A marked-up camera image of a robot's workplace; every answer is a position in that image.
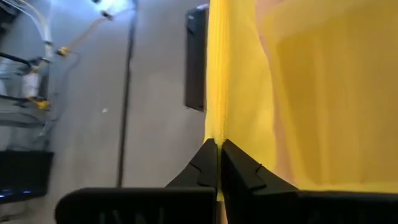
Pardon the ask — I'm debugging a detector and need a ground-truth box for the black rectangular box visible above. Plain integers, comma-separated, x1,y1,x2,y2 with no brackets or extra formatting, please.
183,3,210,112

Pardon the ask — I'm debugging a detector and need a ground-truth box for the black leaning panel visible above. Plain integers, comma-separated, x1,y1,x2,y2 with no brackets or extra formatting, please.
0,151,54,205

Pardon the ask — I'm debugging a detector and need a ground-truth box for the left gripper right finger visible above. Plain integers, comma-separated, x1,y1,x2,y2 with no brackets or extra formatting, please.
221,139,398,224

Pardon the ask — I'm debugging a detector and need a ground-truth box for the yellow translucent plastic bin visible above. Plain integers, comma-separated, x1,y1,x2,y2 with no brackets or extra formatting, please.
254,0,398,194

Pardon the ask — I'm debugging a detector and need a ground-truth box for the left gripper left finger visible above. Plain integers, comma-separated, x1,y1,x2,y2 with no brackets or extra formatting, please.
55,138,219,224

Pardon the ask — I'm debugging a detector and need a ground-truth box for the cream floor cable with plug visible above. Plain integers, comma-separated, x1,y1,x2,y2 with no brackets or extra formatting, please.
55,11,114,58

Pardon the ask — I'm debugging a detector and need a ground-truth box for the yellow microfiber towel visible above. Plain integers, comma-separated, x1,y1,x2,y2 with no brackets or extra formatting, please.
203,0,279,202

